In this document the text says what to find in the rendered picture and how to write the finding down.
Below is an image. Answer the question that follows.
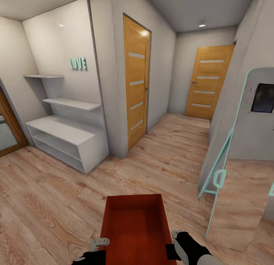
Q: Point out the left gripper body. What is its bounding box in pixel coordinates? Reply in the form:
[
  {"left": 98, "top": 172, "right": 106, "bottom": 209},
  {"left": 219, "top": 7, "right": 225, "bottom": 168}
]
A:
[{"left": 83, "top": 250, "right": 106, "bottom": 265}]

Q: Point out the storage box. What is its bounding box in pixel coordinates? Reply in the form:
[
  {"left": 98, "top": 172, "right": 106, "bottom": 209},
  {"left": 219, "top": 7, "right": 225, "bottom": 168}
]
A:
[{"left": 98, "top": 194, "right": 177, "bottom": 265}]

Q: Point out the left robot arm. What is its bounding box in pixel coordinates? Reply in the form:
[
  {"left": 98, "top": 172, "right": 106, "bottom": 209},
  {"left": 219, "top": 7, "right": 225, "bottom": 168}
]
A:
[{"left": 72, "top": 238, "right": 110, "bottom": 265}]

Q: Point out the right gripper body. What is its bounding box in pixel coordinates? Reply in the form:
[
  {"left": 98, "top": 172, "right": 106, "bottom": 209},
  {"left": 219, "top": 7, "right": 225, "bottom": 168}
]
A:
[{"left": 166, "top": 243, "right": 182, "bottom": 261}]

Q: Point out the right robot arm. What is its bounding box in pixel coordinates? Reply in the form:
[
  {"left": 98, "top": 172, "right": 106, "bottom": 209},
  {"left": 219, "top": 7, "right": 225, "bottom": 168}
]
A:
[{"left": 166, "top": 230, "right": 224, "bottom": 265}]

